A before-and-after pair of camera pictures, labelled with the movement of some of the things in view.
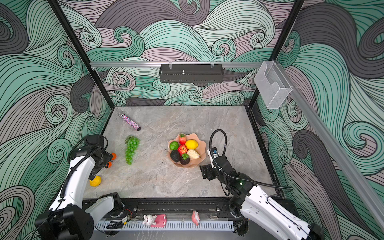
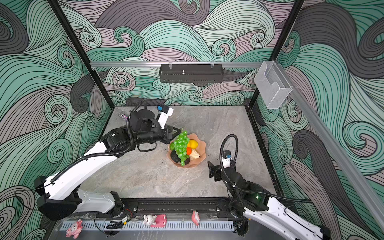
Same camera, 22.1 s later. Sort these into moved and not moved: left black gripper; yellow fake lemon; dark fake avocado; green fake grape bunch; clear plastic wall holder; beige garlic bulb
Moved: green fake grape bunch; left black gripper
Not moved: beige garlic bulb; yellow fake lemon; clear plastic wall holder; dark fake avocado
